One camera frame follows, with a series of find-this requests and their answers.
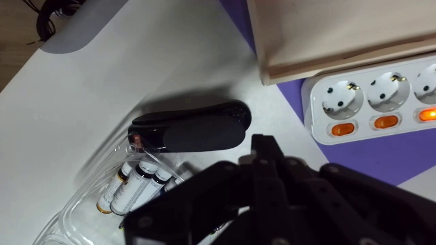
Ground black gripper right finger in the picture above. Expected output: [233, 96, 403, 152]
[267, 135, 436, 245]

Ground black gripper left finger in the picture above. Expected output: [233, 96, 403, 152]
[121, 134, 269, 245]

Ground black stapler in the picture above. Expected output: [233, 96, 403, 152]
[126, 100, 253, 154]

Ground white tube orange base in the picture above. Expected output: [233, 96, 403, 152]
[110, 159, 159, 217]
[129, 167, 173, 213]
[162, 168, 193, 194]
[95, 161, 133, 216]

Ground purple mat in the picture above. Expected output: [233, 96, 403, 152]
[219, 0, 436, 188]

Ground white power strip orange switches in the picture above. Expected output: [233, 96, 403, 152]
[299, 54, 436, 148]

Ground clear plastic container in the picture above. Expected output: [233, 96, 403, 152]
[31, 130, 194, 245]

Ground black cable bundle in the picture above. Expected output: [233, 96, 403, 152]
[21, 0, 88, 46]

